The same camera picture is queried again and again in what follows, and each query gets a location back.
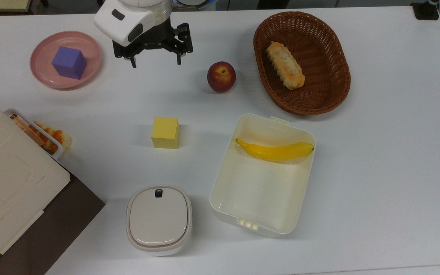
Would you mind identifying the brown wicker basket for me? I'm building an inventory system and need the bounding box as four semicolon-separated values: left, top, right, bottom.
253;11;351;115

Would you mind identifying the white toaster oven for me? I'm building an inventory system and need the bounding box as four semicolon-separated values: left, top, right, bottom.
0;91;71;274

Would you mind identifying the white oven tray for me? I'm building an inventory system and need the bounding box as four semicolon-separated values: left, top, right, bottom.
4;108;64;160

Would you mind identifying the yellow banana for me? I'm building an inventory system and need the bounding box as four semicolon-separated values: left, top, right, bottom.
235;138;315;162

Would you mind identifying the pizza slice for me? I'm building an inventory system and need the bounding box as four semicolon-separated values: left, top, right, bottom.
32;121;72;154

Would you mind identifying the bread loaf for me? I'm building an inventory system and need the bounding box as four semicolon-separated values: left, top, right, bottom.
266;41;305;90

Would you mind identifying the pink plate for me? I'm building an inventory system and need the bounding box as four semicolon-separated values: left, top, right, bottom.
30;31;102;90

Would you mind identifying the cream plastic container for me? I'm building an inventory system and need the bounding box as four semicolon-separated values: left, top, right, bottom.
209;113;317;238

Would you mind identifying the red apple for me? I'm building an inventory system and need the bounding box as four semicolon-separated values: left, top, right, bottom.
207;61;237;93

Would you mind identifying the brown board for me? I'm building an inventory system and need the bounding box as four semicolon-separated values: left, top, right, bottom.
0;171;106;275

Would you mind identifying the white lidded pot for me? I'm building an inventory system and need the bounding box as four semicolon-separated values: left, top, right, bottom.
126;185;193;256

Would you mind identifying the purple cube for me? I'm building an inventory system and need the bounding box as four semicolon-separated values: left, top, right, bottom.
52;46;88;80

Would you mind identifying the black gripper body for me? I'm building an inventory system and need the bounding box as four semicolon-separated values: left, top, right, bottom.
112;23;194;59

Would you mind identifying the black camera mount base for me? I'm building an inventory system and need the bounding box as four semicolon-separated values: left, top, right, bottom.
411;2;440;21

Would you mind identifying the yellow cube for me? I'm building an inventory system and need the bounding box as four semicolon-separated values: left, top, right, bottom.
151;117;180;149

